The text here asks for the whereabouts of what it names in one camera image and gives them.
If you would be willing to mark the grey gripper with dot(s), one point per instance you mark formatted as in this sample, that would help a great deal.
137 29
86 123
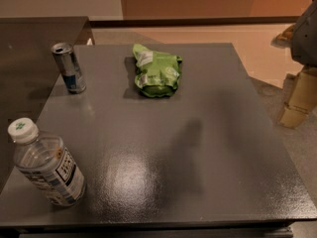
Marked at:
305 37

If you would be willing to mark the redbull can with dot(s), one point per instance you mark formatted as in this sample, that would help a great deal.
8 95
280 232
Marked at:
69 68

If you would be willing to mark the clear plastic water bottle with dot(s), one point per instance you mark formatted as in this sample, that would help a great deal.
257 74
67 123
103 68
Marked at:
46 162

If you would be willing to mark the green chip bag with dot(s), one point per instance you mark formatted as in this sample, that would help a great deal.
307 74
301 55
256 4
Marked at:
157 73

